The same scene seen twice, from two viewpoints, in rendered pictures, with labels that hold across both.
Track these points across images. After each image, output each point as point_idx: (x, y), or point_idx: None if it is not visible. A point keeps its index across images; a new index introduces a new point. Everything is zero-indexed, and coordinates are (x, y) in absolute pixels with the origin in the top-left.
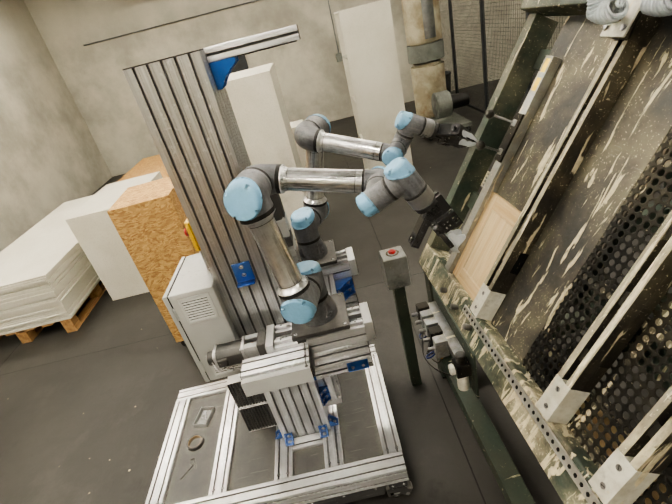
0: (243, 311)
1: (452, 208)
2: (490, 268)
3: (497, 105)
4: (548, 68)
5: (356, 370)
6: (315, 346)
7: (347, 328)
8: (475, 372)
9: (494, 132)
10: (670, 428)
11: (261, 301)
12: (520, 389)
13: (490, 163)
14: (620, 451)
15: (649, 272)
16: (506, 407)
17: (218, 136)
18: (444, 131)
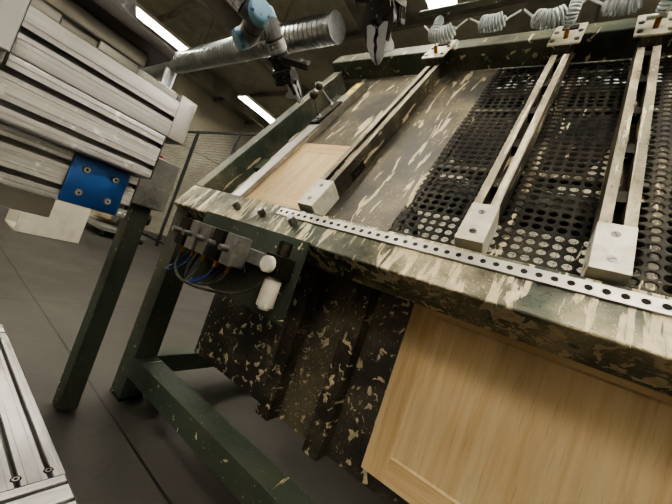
0: None
1: (242, 159)
2: (312, 184)
3: (305, 104)
4: (360, 87)
5: (81, 205)
6: (33, 40)
7: (167, 54)
8: (298, 273)
9: (296, 122)
10: (639, 185)
11: None
12: (413, 240)
13: (283, 145)
14: (604, 222)
15: (532, 124)
16: (391, 269)
17: None
18: (293, 59)
